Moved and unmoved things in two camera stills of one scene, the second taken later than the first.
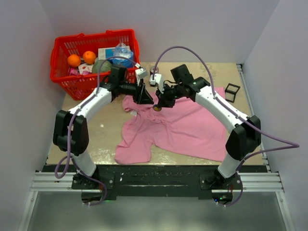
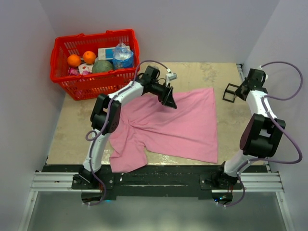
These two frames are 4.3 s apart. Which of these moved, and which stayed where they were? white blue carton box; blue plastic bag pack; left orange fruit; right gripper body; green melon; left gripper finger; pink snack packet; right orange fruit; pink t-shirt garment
Moved: right gripper body; pink t-shirt garment; left gripper finger
Stayed: white blue carton box; pink snack packet; left orange fruit; right orange fruit; green melon; blue plastic bag pack
